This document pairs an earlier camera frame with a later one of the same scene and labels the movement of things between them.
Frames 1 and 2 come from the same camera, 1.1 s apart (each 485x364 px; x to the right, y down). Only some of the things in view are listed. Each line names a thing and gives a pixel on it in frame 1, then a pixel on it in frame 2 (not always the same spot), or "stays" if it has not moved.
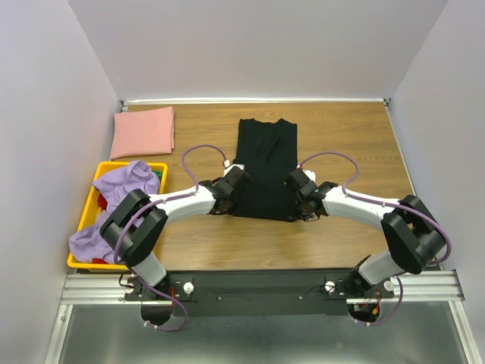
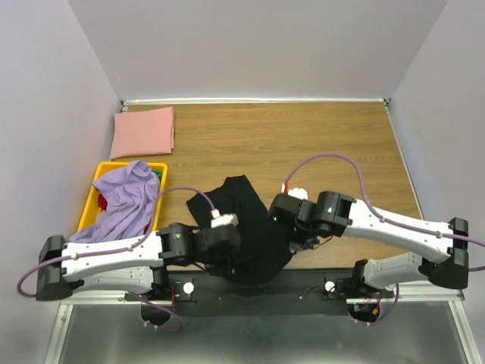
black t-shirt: (267, 151) -> (264, 248)
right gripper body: (301, 210) -> (298, 238)
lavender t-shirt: (88, 243) stays
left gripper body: (232, 207) -> (222, 265)
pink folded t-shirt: (143, 132) stays
